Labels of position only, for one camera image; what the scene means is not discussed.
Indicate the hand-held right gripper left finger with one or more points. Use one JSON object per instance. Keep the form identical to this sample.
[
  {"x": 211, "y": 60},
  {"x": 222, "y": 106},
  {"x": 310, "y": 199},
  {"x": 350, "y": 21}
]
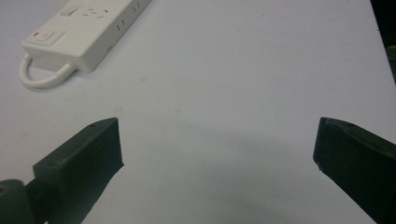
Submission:
[{"x": 81, "y": 168}]

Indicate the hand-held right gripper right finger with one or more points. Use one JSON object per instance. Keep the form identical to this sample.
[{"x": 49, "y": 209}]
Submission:
[{"x": 358, "y": 161}]

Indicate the white power strip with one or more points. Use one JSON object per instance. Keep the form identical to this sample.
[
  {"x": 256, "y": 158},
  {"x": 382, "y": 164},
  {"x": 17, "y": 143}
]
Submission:
[{"x": 84, "y": 31}]

